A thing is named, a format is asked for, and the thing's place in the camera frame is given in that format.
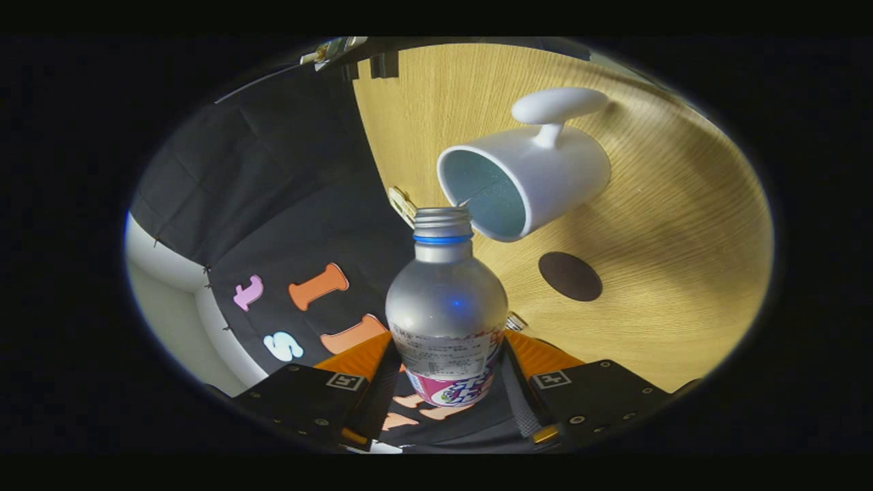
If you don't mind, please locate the black backdrop cloth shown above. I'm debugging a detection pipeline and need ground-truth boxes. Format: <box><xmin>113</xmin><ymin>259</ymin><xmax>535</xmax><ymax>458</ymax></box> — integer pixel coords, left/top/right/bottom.
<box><xmin>130</xmin><ymin>41</ymin><xmax>539</xmax><ymax>454</ymax></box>

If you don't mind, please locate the dark round coaster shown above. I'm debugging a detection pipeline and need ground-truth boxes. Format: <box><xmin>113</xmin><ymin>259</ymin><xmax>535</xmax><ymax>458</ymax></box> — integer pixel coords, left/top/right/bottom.
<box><xmin>538</xmin><ymin>252</ymin><xmax>604</xmax><ymax>302</ymax></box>

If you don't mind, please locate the white compartment tray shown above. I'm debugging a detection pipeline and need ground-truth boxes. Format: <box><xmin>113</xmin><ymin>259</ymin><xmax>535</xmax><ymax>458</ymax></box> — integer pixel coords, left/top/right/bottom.
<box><xmin>387</xmin><ymin>186</ymin><xmax>418</xmax><ymax>229</ymax></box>

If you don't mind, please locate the black table clamp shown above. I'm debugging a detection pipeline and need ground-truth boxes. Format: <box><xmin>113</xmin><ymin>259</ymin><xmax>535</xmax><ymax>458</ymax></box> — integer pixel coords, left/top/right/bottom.
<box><xmin>341</xmin><ymin>53</ymin><xmax>400</xmax><ymax>81</ymax></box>

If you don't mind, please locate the white and grey clamp mount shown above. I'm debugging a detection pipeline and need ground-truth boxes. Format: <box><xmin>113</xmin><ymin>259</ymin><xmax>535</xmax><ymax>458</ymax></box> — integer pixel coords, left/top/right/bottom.
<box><xmin>300</xmin><ymin>37</ymin><xmax>369</xmax><ymax>67</ymax></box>

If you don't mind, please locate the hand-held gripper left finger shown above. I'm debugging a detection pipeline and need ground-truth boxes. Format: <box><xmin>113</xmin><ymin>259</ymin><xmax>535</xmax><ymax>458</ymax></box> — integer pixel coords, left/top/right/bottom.
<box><xmin>232</xmin><ymin>332</ymin><xmax>403</xmax><ymax>452</ymax></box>

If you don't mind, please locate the wooden table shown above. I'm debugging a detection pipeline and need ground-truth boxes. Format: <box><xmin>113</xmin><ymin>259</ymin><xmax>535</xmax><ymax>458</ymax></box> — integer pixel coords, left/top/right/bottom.
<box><xmin>353</xmin><ymin>43</ymin><xmax>775</xmax><ymax>394</ymax></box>

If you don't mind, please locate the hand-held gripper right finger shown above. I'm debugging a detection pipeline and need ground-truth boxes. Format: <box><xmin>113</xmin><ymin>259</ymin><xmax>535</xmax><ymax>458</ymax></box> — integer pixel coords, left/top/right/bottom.
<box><xmin>501</xmin><ymin>331</ymin><xmax>683</xmax><ymax>451</ymax></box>

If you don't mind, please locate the silver juice bottle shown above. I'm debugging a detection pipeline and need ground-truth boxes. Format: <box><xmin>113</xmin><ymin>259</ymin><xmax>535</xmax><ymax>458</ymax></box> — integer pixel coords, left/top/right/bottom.
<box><xmin>385</xmin><ymin>207</ymin><xmax>509</xmax><ymax>408</ymax></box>

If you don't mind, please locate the white cup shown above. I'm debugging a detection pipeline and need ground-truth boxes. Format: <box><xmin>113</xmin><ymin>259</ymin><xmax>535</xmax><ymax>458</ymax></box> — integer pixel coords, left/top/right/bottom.
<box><xmin>436</xmin><ymin>87</ymin><xmax>612</xmax><ymax>243</ymax></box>

